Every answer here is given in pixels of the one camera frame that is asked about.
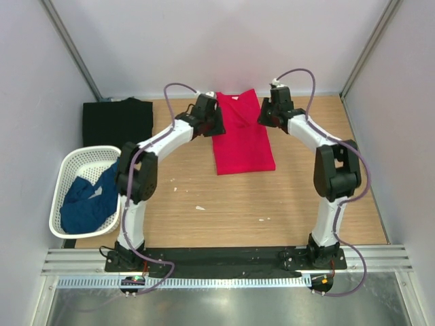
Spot red t shirt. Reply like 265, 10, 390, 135
212, 89, 276, 175

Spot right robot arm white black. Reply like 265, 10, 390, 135
258, 84, 362, 269

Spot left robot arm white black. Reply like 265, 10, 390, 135
109, 92, 226, 272

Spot folded black t shirt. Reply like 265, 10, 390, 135
82, 97, 154, 149

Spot white plastic laundry basket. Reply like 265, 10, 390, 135
49, 145, 121, 239

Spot blue t shirt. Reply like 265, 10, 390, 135
60, 162, 118, 234

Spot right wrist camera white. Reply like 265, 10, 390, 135
270, 79, 285, 89

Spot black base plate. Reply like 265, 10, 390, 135
99, 246, 347, 279

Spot right aluminium corner post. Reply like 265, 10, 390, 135
339, 0, 403, 102

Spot aluminium corner post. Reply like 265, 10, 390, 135
40, 0, 103, 101
339, 0, 403, 102

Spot white slotted cable duct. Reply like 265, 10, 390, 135
57, 274, 311, 289

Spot aluminium rail frame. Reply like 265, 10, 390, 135
41, 244, 413, 276

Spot left aluminium corner post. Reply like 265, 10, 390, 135
40, 0, 103, 101

